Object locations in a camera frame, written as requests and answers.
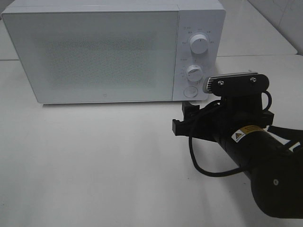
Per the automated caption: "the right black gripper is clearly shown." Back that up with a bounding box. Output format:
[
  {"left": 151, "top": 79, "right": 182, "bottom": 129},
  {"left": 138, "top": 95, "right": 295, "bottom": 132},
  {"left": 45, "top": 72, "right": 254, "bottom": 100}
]
[{"left": 172, "top": 93, "right": 274, "bottom": 144}]

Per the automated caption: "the round door release button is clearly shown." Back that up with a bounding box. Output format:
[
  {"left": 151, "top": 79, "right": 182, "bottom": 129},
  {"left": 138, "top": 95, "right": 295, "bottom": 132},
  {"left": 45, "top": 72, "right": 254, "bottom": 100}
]
[{"left": 183, "top": 86, "right": 198, "bottom": 98}]

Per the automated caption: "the white microwave knob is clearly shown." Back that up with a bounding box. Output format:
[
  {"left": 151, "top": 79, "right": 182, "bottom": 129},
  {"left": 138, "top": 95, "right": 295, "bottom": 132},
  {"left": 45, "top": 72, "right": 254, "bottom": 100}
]
[
  {"left": 186, "top": 65, "right": 204, "bottom": 82},
  {"left": 189, "top": 34, "right": 208, "bottom": 54}
]

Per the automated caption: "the white microwave door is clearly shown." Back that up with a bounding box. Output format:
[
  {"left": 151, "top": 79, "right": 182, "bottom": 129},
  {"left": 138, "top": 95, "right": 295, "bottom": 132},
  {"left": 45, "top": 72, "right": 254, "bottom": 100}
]
[{"left": 3, "top": 11, "right": 178, "bottom": 104}]

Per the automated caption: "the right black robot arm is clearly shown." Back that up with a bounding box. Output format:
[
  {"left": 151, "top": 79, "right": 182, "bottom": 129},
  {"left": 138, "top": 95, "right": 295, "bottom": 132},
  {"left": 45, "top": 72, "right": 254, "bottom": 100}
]
[{"left": 172, "top": 93, "right": 303, "bottom": 219}]

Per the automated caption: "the white microwave oven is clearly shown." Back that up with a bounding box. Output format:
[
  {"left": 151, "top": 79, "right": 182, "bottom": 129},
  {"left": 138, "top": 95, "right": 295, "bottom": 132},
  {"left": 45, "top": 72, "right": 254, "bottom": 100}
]
[{"left": 1, "top": 0, "right": 226, "bottom": 104}]

